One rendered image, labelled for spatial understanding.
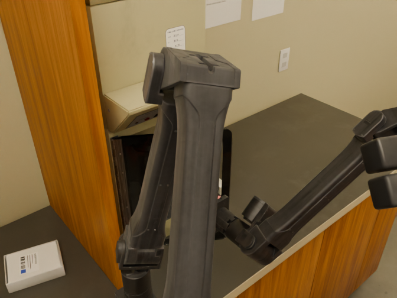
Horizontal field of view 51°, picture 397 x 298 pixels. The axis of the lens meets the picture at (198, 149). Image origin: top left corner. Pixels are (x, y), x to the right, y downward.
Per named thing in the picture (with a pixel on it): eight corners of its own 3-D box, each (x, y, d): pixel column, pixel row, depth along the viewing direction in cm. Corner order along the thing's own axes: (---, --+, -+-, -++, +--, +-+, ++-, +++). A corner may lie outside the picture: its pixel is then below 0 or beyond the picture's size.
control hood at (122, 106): (107, 130, 103) (101, 94, 97) (205, 93, 120) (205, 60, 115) (132, 150, 96) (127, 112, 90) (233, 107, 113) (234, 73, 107)
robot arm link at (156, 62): (155, 63, 52) (233, 73, 56) (149, 44, 56) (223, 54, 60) (112, 271, 77) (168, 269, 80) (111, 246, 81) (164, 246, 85)
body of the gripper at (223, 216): (224, 193, 107) (244, 207, 103) (223, 221, 113) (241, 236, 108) (205, 203, 104) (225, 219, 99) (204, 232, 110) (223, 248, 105)
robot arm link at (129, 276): (121, 278, 78) (150, 272, 79) (118, 250, 84) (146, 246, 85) (124, 300, 82) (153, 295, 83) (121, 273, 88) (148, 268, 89)
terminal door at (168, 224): (129, 247, 127) (114, 136, 104) (227, 237, 130) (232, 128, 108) (129, 249, 126) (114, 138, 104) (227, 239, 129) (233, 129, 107)
